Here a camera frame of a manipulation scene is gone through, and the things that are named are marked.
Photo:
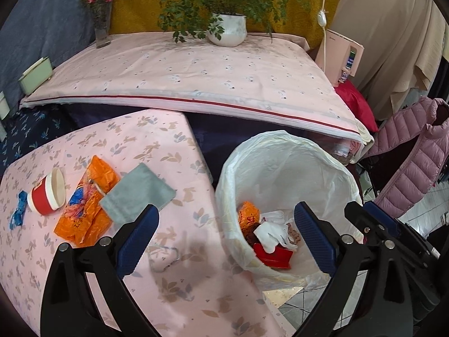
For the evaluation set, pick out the pink floral tablecloth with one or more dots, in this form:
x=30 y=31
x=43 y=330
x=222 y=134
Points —
x=165 y=273

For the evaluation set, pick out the green plant white pot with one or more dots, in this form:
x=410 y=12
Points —
x=198 y=18

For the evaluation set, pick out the white cloth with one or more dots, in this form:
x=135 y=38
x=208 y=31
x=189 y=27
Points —
x=273 y=231

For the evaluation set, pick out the blue string scrap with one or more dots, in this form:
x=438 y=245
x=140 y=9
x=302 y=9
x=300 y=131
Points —
x=17 y=218

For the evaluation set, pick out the pink water dispenser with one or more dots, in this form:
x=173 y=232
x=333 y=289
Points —
x=338 y=57

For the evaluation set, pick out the green tissue box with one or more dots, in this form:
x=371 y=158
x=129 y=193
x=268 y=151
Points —
x=35 y=75

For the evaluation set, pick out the white lined trash bin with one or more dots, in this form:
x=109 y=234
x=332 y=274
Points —
x=275 y=171

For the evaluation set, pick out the white cosmetic jar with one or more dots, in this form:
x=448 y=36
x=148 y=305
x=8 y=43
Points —
x=4 y=107

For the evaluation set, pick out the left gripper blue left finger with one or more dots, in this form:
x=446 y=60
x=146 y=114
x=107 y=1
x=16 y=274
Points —
x=133 y=238

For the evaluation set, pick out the red paper box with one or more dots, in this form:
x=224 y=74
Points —
x=279 y=259

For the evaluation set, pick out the orange snack wrapper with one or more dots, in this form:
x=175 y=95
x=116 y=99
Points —
x=83 y=221

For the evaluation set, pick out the orange printed plastic bag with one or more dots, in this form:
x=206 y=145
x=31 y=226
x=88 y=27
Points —
x=249 y=220

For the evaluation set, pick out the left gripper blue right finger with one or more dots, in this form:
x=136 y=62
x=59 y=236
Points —
x=319 y=236

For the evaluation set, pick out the beige foam board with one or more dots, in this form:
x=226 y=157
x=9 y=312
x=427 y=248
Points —
x=279 y=297

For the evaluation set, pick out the purple down jacket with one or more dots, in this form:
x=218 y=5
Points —
x=408 y=154

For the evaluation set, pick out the glass vase red flowers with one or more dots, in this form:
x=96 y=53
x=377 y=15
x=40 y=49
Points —
x=100 y=11

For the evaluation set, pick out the red cloth cover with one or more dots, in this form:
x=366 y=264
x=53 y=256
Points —
x=357 y=105

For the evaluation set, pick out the navy floral cloth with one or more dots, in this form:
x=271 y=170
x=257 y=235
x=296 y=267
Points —
x=28 y=129

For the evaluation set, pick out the grey drawstring pouch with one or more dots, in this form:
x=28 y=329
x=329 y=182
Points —
x=130 y=196

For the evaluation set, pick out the beige curtain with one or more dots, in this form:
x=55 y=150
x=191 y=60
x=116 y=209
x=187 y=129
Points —
x=403 y=41

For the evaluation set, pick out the red white paper cup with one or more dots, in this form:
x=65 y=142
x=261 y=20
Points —
x=49 y=194

